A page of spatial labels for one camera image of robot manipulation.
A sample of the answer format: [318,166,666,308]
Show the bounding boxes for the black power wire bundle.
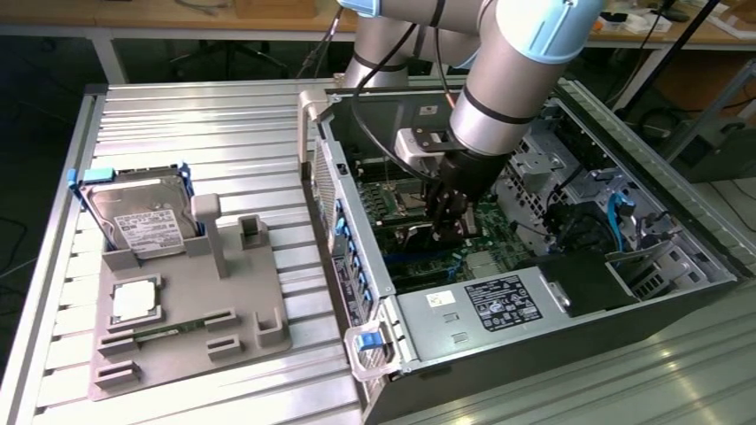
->
[540,201,616,256]

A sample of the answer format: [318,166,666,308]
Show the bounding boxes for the black equipment box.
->
[672,119,756,183]

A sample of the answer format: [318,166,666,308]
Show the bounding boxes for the open grey PC case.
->
[296,73,744,425]

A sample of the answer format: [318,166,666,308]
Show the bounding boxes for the black RAM slot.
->
[357,167,424,183]
[353,157,414,172]

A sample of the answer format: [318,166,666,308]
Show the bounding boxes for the grey slotted disk bay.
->
[605,241,738,305]

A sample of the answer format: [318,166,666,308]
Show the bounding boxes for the blue data wire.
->
[602,188,637,259]

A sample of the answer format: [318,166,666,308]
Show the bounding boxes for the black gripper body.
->
[436,148,509,203]

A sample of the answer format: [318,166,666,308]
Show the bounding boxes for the black slanted pole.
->
[606,0,726,112]

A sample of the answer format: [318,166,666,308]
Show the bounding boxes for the white box black insert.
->
[598,12,649,35]

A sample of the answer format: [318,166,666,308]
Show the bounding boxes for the blue expansion slot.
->
[386,251,441,268]

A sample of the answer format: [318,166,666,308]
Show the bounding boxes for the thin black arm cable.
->
[429,0,460,110]

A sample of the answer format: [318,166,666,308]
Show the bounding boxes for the grey aluminium frame post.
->
[664,57,756,178]

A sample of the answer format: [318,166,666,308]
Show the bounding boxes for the silver power supply unit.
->
[393,264,574,365]

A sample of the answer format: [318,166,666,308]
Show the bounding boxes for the CPU socket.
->
[388,179,428,210]

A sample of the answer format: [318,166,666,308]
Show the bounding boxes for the grey case handle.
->
[296,90,333,178]
[344,325,398,383]

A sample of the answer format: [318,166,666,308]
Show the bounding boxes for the grey perforated disk bay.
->
[497,99,621,222]

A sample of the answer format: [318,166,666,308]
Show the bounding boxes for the silver CPU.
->
[110,282,160,321]

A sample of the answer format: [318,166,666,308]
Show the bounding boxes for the hanging cable with plug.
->
[296,6,349,80]

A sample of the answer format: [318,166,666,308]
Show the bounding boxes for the green motherboard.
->
[352,150,536,297]

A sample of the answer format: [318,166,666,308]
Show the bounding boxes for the black desk device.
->
[654,4,690,22]

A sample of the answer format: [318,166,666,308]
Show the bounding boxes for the hard disk in blue caddy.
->
[66,162,205,263]

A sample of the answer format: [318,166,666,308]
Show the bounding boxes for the silver chipset heatsink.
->
[465,254,504,279]

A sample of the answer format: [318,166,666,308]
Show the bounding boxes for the black expansion slot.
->
[388,267,450,293]

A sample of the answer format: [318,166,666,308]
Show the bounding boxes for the wooden desk white frame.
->
[581,0,756,110]
[0,0,356,85]

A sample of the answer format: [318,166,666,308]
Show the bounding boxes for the black tripod legs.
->
[169,39,292,74]

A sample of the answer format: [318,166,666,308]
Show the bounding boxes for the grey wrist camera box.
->
[392,127,450,177]

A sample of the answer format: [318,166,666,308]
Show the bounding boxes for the grey parts rack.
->
[86,193,296,402]

